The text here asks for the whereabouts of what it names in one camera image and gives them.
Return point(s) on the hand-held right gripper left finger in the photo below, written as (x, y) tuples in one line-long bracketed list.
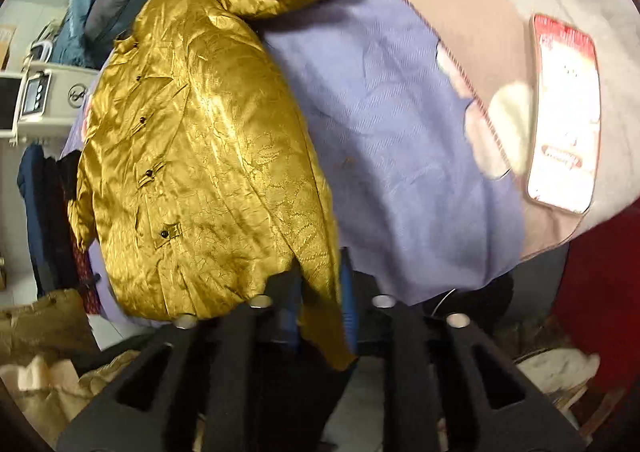
[(235, 357)]

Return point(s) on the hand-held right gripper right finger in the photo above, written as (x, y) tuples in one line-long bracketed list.
[(350, 312)]

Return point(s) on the gold satin jacket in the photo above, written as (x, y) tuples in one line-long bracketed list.
[(200, 147)]

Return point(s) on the pile of dark clothes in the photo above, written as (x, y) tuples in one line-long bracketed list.
[(50, 222)]

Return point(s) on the purple floral blanket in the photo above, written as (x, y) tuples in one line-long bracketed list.
[(380, 132)]

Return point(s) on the cream crumpled cloth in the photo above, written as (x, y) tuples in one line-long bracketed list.
[(55, 392)]

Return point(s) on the tan garment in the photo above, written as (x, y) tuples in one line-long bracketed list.
[(45, 327)]

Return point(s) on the red glossy furniture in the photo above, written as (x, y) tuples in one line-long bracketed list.
[(605, 302)]

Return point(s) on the red and white packet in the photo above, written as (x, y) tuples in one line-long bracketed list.
[(565, 112)]

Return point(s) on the white machine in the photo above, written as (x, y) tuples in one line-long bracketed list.
[(45, 87)]

